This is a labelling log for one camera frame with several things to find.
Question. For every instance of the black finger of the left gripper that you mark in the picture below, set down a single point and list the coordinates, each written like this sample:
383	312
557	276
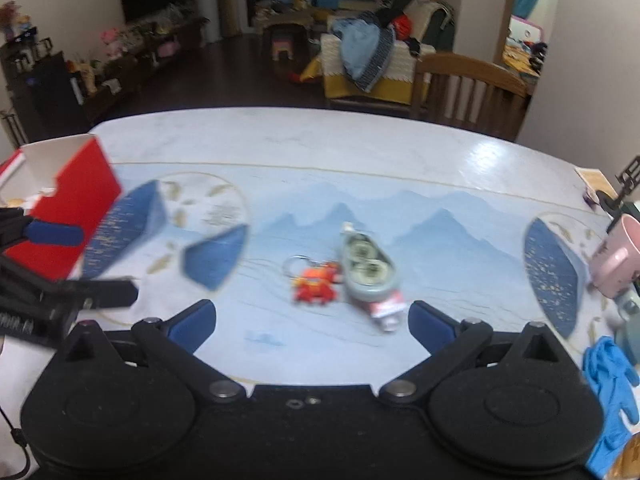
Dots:
100	294

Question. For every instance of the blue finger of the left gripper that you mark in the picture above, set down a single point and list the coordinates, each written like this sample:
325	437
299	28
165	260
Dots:
57	234

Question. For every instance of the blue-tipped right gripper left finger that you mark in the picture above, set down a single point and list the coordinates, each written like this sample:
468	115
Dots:
173	344

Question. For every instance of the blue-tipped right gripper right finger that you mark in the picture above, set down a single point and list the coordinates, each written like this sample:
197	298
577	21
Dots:
452	347

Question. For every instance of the red cardboard box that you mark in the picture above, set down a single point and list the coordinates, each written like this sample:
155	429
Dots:
67	181

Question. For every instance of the small red white tube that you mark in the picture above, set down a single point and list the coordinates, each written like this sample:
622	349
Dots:
388	313

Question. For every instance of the grey-green correction tape dispenser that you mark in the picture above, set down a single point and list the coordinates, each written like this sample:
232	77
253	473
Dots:
368	273

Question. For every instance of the blue rubber glove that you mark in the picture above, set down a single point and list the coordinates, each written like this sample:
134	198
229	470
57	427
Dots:
612	378

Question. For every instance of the grey-green mug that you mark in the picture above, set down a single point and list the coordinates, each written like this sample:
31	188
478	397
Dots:
627	337

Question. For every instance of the pink mug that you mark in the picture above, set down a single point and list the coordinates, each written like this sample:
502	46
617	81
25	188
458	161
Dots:
615	266

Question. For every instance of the pink pig plush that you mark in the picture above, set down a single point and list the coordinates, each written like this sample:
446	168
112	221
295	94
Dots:
112	43

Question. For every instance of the black phone stand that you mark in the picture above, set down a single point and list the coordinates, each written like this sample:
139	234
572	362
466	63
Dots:
619	205

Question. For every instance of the wooden chair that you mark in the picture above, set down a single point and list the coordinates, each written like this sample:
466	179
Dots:
456	91

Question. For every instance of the pink stool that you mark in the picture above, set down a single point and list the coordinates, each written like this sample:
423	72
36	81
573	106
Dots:
282	48

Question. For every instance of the sofa with clothes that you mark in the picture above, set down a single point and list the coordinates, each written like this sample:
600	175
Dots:
373	54

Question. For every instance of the red figure keychain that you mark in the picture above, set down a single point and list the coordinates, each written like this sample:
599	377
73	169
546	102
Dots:
313	282

